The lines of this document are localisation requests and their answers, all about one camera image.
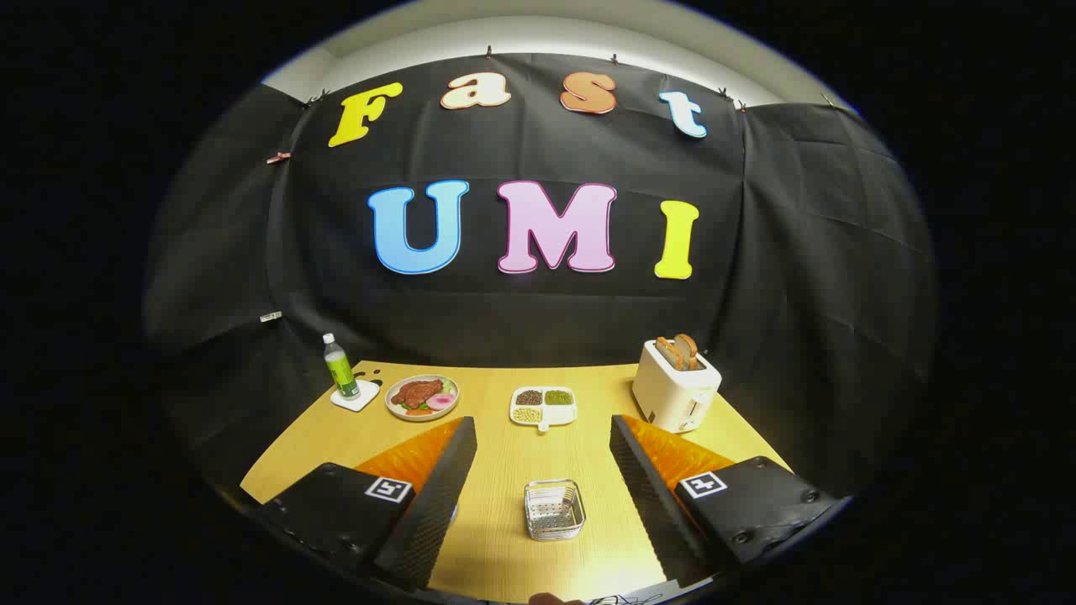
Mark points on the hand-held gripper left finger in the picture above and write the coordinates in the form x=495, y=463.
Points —
x=437, y=496

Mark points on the brown bread slice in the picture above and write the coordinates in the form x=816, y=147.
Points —
x=667, y=353
x=689, y=349

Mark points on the green label drink bottle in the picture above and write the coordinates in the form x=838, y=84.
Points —
x=340, y=370

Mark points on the white toaster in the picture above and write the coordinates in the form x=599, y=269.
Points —
x=672, y=399

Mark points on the plate of toy food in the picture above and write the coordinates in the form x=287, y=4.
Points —
x=418, y=392

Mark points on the white square coaster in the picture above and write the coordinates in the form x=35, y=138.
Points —
x=368, y=392

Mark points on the white divided bean tray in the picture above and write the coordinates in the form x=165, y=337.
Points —
x=542, y=413

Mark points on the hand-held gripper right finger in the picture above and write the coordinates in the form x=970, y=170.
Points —
x=651, y=496

